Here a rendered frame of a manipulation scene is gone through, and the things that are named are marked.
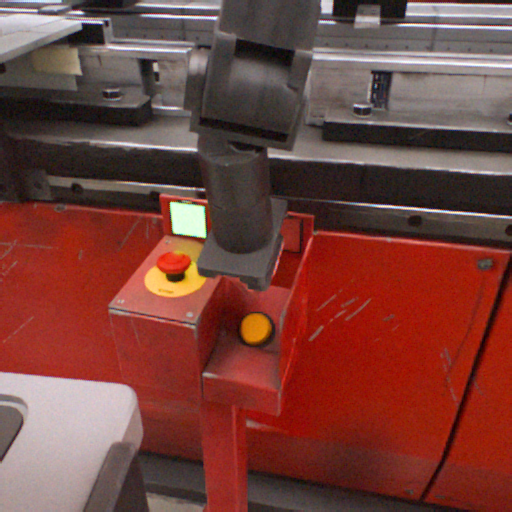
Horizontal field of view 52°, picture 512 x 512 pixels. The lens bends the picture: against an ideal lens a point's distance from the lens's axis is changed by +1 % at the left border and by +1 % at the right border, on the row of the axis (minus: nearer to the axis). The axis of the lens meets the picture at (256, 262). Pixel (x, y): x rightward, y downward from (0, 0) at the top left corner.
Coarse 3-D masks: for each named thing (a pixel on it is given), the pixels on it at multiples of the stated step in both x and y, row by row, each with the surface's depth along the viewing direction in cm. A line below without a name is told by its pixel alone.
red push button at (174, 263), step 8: (160, 256) 60; (168, 256) 60; (176, 256) 60; (184, 256) 60; (160, 264) 59; (168, 264) 59; (176, 264) 59; (184, 264) 59; (168, 272) 58; (176, 272) 59; (184, 272) 61; (168, 280) 60; (176, 280) 60
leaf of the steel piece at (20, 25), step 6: (0, 18) 76; (6, 18) 76; (12, 18) 76; (0, 24) 73; (6, 24) 73; (12, 24) 73; (18, 24) 73; (24, 24) 73; (30, 24) 73; (36, 24) 73; (42, 24) 73; (0, 30) 67; (6, 30) 69; (12, 30) 69; (18, 30) 70; (24, 30) 70
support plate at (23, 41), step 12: (48, 24) 74; (60, 24) 74; (72, 24) 74; (0, 36) 67; (12, 36) 67; (24, 36) 67; (36, 36) 67; (48, 36) 68; (60, 36) 71; (0, 48) 62; (12, 48) 62; (24, 48) 64; (0, 60) 60
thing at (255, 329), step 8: (248, 320) 63; (256, 320) 62; (264, 320) 62; (240, 328) 63; (248, 328) 62; (256, 328) 62; (264, 328) 62; (248, 336) 62; (256, 336) 62; (264, 336) 62; (256, 344) 62
